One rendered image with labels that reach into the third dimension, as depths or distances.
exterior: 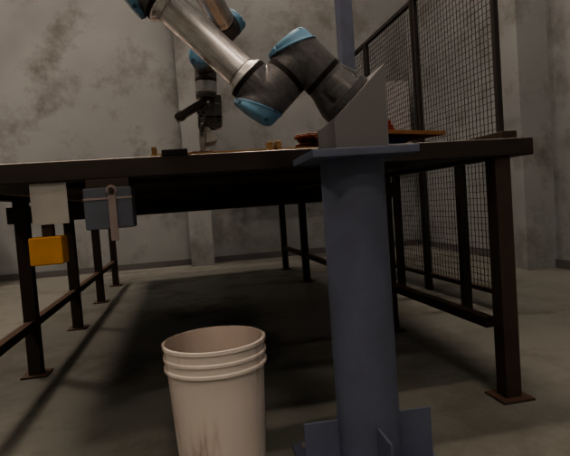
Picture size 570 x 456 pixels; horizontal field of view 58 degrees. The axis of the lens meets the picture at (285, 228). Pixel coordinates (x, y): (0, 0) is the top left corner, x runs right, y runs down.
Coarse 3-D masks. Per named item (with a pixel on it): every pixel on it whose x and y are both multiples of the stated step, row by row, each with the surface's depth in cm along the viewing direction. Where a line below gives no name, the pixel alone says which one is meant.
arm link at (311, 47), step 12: (288, 36) 127; (300, 36) 127; (312, 36) 129; (276, 48) 129; (288, 48) 127; (300, 48) 127; (312, 48) 128; (324, 48) 130; (276, 60) 129; (288, 60) 128; (300, 60) 128; (312, 60) 128; (324, 60) 128; (288, 72) 128; (300, 72) 128; (312, 72) 129; (300, 84) 130
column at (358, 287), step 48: (336, 192) 130; (384, 192) 132; (336, 240) 131; (384, 240) 132; (336, 288) 133; (384, 288) 131; (336, 336) 135; (384, 336) 131; (336, 384) 137; (384, 384) 131; (336, 432) 138; (384, 432) 132
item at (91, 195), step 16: (96, 192) 147; (112, 192) 147; (128, 192) 149; (96, 208) 147; (112, 208) 147; (128, 208) 149; (96, 224) 147; (112, 224) 148; (128, 224) 149; (112, 240) 148
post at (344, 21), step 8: (336, 0) 367; (344, 0) 363; (336, 8) 368; (344, 8) 363; (336, 16) 370; (344, 16) 363; (352, 16) 365; (336, 24) 371; (344, 24) 364; (352, 24) 365; (344, 32) 364; (352, 32) 365; (344, 40) 364; (352, 40) 365; (344, 48) 364; (352, 48) 365; (344, 56) 364; (352, 56) 366; (344, 64) 365; (352, 64) 366
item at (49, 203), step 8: (32, 184) 146; (40, 184) 146; (48, 184) 147; (56, 184) 147; (64, 184) 148; (32, 192) 146; (40, 192) 146; (48, 192) 147; (56, 192) 147; (64, 192) 148; (32, 200) 146; (40, 200) 146; (48, 200) 147; (56, 200) 147; (64, 200) 148; (32, 208) 146; (40, 208) 146; (48, 208) 147; (56, 208) 147; (64, 208) 148; (32, 216) 146; (40, 216) 147; (48, 216) 147; (56, 216) 147; (64, 216) 148; (40, 224) 147
